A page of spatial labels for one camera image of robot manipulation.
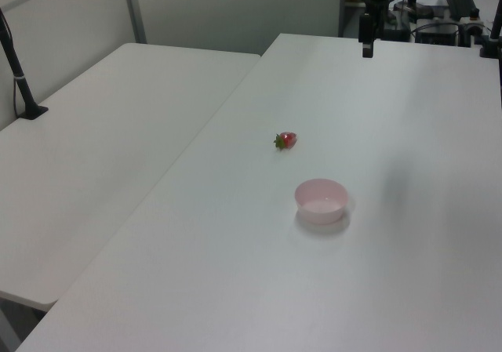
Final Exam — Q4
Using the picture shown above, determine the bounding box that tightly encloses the red strawberry with green leaves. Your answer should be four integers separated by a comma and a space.
272, 131, 299, 152

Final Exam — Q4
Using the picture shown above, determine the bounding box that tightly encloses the pink plastic bowl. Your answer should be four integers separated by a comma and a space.
294, 177, 350, 226

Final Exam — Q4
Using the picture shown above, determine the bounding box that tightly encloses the black electronics box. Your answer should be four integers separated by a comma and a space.
414, 21, 460, 46

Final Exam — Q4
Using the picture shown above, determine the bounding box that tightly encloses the black keyboard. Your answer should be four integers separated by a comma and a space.
444, 0, 478, 21

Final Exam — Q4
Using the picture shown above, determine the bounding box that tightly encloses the black camera pole with clamp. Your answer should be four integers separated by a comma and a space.
478, 5, 502, 60

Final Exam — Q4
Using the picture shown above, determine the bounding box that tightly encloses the black camera pole with base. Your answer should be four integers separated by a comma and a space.
0, 7, 50, 121

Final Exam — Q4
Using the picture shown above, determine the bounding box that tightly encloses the thin black cable on pole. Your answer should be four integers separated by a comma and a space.
10, 76, 21, 118

